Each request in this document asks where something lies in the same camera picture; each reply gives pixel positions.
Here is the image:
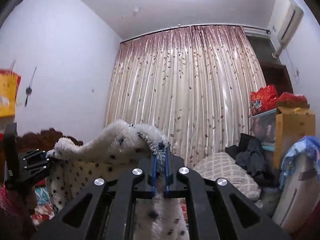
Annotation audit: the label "white navy patterned fleece garment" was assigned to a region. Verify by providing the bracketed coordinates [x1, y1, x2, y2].
[46, 120, 189, 239]

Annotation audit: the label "carved dark wooden headboard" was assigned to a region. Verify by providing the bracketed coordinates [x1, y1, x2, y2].
[16, 128, 84, 152]

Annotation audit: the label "beige patterned pillow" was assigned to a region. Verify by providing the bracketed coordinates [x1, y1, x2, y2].
[194, 152, 261, 201]

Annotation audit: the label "dark grey padded jacket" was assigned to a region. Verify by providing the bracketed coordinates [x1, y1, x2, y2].
[225, 133, 267, 179]

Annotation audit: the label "beige leaf pattern curtain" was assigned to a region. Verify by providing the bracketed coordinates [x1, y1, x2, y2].
[106, 25, 265, 166]

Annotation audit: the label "clear plastic storage box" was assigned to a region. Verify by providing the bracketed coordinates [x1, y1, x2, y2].
[252, 108, 277, 148]

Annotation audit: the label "red snack bags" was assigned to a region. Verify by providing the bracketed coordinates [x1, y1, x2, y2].
[251, 85, 308, 115]

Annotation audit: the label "white appliance cabinet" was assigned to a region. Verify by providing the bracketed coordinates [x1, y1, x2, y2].
[272, 155, 319, 233]

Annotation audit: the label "yellow cardboard box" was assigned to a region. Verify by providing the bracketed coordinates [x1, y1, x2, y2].
[273, 106, 316, 168]

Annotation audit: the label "blue floral cloth cover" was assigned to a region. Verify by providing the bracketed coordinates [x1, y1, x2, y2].
[279, 136, 319, 190]

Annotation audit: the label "curtain rod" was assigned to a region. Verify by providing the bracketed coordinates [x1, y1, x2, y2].
[120, 23, 271, 45]

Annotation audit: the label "yellow red wall hanging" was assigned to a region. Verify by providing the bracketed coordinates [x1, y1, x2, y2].
[0, 69, 21, 118]

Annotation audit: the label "white wall air conditioner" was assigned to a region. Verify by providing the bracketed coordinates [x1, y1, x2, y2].
[269, 0, 304, 44]

